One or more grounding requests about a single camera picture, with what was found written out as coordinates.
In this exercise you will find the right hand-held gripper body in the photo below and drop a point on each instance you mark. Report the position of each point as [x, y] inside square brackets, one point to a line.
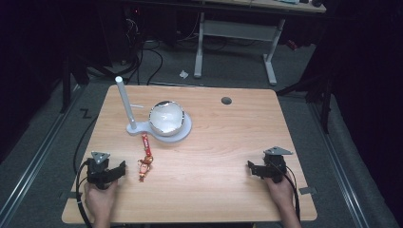
[274, 166]

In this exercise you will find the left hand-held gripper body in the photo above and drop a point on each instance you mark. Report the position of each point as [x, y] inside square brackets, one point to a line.
[96, 172]

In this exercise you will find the person's right hand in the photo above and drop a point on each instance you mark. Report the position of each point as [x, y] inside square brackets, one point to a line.
[280, 193]

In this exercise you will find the person's left hand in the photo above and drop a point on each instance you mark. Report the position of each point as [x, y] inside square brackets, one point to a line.
[100, 199]

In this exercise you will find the grey tape piece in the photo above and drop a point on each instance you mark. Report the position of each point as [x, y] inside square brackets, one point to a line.
[307, 190]

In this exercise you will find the white stand with pole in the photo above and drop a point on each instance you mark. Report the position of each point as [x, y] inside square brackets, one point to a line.
[128, 109]

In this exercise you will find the shiny silver bowl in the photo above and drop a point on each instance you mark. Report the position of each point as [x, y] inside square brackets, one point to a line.
[166, 117]

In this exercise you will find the black table grommet hole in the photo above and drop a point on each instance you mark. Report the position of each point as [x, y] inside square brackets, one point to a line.
[226, 100]

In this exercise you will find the dark metal stand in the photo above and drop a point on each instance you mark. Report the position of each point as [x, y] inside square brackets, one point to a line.
[323, 95]
[68, 79]

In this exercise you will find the crumpled white paper scrap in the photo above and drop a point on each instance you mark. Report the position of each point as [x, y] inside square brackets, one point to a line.
[183, 74]

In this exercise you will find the white-legged wooden desk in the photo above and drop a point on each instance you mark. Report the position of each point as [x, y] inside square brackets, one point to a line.
[236, 30]

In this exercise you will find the metal floor rail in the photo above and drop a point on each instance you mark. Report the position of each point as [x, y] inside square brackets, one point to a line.
[38, 158]
[340, 164]

